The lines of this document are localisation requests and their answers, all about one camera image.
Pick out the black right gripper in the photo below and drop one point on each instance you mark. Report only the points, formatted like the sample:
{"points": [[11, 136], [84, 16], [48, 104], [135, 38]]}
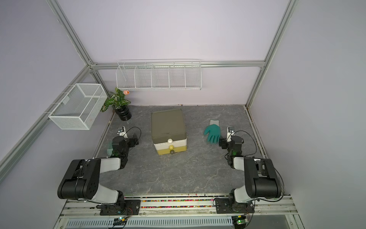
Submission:
{"points": [[224, 143]]}

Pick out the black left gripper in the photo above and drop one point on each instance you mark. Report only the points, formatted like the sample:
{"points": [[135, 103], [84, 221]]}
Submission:
{"points": [[115, 149]]}

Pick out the olive three-drawer storage box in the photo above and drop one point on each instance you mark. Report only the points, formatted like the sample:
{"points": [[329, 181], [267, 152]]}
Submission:
{"points": [[168, 132]]}

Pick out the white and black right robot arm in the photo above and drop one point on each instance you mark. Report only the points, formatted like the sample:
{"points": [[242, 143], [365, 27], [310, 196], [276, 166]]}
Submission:
{"points": [[261, 180]]}

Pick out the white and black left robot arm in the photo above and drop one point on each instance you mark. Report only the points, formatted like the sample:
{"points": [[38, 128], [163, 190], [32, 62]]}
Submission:
{"points": [[82, 178]]}

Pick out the green rubber glove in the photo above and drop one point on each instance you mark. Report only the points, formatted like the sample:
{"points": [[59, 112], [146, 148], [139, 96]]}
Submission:
{"points": [[213, 132]]}

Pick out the light green dustpan brush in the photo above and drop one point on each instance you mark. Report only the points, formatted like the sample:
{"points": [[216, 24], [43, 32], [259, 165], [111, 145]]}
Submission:
{"points": [[110, 151]]}

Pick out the potted green plant black pot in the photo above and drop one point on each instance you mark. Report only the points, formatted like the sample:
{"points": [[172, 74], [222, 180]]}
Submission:
{"points": [[119, 104]]}

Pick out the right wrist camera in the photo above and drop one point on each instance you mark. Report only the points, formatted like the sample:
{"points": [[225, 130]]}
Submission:
{"points": [[230, 132]]}

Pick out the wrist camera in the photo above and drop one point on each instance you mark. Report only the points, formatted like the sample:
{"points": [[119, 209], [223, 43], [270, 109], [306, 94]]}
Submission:
{"points": [[230, 132], [122, 132]]}

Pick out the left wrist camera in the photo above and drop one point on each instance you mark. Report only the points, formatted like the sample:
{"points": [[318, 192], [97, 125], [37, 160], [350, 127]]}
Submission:
{"points": [[122, 132]]}

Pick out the white wire cube basket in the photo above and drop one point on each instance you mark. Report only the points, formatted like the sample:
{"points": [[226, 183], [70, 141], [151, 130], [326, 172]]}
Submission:
{"points": [[79, 107]]}

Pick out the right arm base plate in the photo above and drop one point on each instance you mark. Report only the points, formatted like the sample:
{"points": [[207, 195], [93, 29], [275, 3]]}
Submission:
{"points": [[223, 206]]}

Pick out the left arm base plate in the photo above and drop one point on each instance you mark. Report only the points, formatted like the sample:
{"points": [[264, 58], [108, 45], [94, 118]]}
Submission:
{"points": [[126, 207]]}

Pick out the long white wire shelf basket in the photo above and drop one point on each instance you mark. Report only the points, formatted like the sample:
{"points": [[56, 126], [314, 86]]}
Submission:
{"points": [[160, 74]]}

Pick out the white slotted cable duct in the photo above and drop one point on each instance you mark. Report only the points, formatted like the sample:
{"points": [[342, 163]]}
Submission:
{"points": [[152, 222]]}

